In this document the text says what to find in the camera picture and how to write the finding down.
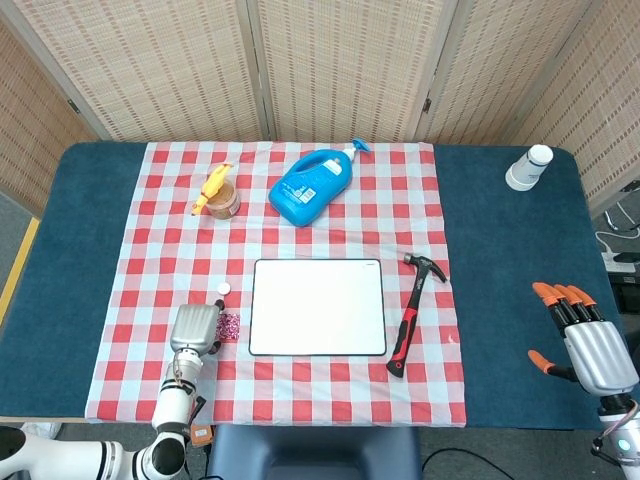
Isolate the white power strip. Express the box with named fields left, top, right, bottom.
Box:
left=601, top=251, right=637, bottom=274

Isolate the woven folding screen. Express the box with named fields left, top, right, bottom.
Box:
left=0, top=0, right=640, bottom=214

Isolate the clear jar of rubber bands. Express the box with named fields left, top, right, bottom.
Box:
left=205, top=182, right=242, bottom=221

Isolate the red white checkered tablecloth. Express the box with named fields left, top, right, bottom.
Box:
left=84, top=141, right=469, bottom=429

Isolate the white board with black frame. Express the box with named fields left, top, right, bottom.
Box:
left=248, top=258, right=388, bottom=357

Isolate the black red claw hammer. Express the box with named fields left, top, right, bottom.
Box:
left=386, top=253, right=450, bottom=380

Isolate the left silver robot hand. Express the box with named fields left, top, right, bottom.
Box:
left=168, top=298, right=226, bottom=357

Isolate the blue pump bottle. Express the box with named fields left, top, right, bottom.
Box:
left=268, top=138, right=370, bottom=229

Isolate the red white patterned plastic packet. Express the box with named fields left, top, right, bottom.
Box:
left=215, top=312, right=241, bottom=340

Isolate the black floor cable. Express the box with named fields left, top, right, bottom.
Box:
left=418, top=446, right=469, bottom=474

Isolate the dark blue table cover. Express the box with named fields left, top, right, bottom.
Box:
left=0, top=142, right=632, bottom=431

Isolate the stack of white paper cups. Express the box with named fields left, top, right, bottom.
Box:
left=504, top=144, right=555, bottom=191

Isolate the yellow rubber chicken toy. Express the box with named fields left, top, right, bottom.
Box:
left=190, top=162, right=235, bottom=217

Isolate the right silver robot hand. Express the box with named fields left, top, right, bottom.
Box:
left=528, top=282, right=640, bottom=396

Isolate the dark blue chair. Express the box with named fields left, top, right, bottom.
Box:
left=207, top=424, right=424, bottom=480

